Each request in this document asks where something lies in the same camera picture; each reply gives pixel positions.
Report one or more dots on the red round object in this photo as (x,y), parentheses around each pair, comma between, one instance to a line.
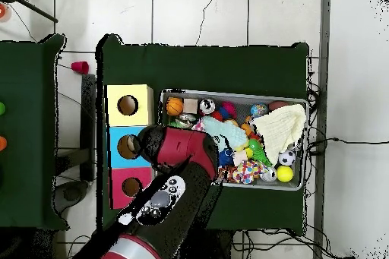
(1,10)

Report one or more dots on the cream waffle cloth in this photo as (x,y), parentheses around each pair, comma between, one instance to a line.
(281,128)

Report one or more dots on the mint waffle cloth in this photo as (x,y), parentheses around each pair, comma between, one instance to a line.
(228,131)

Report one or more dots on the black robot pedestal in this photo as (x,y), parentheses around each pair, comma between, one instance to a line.
(225,246)

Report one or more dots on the small soccer ball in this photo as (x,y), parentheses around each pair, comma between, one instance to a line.
(287,157)

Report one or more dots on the dark green table cloth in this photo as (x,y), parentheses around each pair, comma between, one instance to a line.
(27,89)
(212,67)

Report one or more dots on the orange object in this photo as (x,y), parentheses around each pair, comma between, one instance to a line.
(1,143)

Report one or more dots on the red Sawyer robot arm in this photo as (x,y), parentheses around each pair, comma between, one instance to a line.
(182,146)

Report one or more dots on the silver mesh bin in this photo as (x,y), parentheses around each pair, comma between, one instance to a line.
(258,184)

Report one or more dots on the green round object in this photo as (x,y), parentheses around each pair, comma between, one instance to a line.
(1,108)

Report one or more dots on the wooden block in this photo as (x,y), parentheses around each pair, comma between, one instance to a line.
(191,105)

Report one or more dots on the wooden box with three holes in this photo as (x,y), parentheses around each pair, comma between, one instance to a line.
(142,104)

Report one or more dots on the red plastic cup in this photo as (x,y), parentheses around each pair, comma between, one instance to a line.
(79,67)

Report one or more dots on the orange toy basketball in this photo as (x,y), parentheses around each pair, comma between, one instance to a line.
(174,106)

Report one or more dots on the crushed silver can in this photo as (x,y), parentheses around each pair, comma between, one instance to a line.
(186,119)

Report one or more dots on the polka-dot cloth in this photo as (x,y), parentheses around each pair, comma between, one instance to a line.
(249,171)

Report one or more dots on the yellow ball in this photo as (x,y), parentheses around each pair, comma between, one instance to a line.
(285,174)

